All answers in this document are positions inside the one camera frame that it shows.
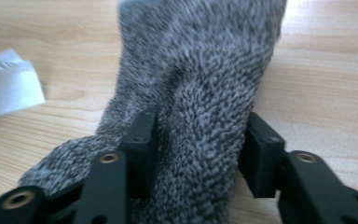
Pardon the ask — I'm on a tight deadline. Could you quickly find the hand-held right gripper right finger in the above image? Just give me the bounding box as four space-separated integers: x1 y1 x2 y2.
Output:
239 111 287 199

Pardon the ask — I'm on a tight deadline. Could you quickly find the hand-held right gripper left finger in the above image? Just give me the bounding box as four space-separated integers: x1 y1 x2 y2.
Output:
119 110 159 199

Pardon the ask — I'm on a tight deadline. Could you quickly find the grey fuzzy sock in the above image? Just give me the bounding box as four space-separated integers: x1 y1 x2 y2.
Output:
18 0 288 224

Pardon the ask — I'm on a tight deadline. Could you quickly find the panda plush toy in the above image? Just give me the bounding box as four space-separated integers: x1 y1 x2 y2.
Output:
0 48 47 121

